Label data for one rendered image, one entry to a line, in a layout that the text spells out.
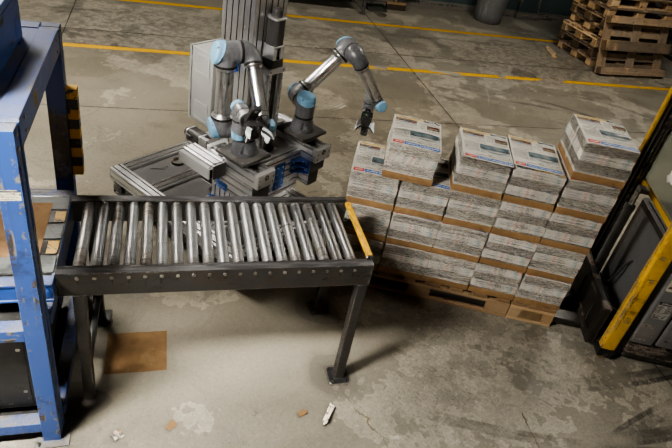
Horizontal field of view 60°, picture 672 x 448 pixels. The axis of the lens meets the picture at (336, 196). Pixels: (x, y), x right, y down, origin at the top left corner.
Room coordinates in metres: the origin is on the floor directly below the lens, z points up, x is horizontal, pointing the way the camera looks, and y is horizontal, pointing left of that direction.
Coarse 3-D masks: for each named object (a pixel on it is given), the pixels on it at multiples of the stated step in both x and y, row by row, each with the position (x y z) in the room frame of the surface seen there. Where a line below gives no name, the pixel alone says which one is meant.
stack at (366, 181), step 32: (448, 160) 3.18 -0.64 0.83; (352, 192) 2.84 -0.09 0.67; (384, 192) 2.83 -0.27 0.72; (416, 192) 2.84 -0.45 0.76; (448, 192) 2.83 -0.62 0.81; (352, 224) 2.84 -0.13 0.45; (384, 224) 2.83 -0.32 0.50; (416, 224) 2.82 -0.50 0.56; (448, 224) 2.83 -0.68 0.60; (480, 224) 2.82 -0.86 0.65; (512, 224) 2.81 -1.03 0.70; (544, 224) 2.81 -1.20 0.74; (384, 256) 2.84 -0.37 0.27; (416, 256) 2.83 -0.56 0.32; (448, 256) 2.83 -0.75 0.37; (512, 256) 2.81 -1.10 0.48; (384, 288) 2.83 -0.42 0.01; (416, 288) 2.82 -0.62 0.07; (448, 288) 2.83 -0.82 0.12; (512, 288) 2.81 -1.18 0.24
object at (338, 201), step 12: (72, 204) 2.09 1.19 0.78; (84, 204) 2.11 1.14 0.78; (96, 204) 2.13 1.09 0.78; (156, 204) 2.22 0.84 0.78; (168, 204) 2.24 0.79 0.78; (264, 204) 2.39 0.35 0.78; (276, 204) 2.41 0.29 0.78; (288, 204) 2.44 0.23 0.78; (300, 204) 2.46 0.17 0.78; (312, 204) 2.48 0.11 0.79; (324, 204) 2.50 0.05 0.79; (336, 204) 2.52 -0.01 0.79; (96, 216) 2.13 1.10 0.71; (156, 216) 2.22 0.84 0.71; (168, 216) 2.24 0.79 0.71; (252, 216) 2.38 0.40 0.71; (264, 216) 2.40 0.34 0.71
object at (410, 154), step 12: (396, 132) 2.94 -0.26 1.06; (396, 144) 2.82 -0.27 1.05; (408, 144) 2.82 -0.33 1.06; (420, 144) 2.85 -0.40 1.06; (432, 144) 2.88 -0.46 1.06; (396, 156) 2.82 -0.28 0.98; (408, 156) 2.82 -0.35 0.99; (420, 156) 2.81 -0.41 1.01; (432, 156) 2.81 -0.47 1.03; (384, 168) 2.82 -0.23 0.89; (396, 168) 2.82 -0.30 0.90; (408, 168) 2.82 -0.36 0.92; (420, 168) 2.82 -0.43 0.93; (432, 168) 2.82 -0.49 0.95
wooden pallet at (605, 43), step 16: (608, 16) 8.47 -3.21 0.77; (624, 16) 8.50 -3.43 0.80; (608, 32) 8.48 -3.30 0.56; (624, 32) 8.63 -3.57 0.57; (640, 32) 8.72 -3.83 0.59; (608, 48) 8.32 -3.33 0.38; (624, 48) 8.44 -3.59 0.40; (640, 48) 8.56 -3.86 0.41; (656, 48) 8.69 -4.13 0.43; (608, 64) 8.44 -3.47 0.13; (624, 64) 8.56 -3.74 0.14; (656, 64) 8.78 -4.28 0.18
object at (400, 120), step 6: (396, 114) 3.18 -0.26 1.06; (396, 120) 3.09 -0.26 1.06; (402, 120) 3.11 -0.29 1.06; (408, 120) 3.12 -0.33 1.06; (414, 120) 3.14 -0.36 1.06; (420, 120) 3.16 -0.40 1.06; (402, 126) 3.04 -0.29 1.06; (408, 126) 3.05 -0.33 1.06; (414, 126) 3.07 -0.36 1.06; (420, 126) 3.08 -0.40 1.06; (426, 126) 3.10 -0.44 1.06; (432, 126) 3.12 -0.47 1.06; (438, 126) 3.13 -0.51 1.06; (432, 132) 3.04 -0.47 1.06; (438, 132) 3.05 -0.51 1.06
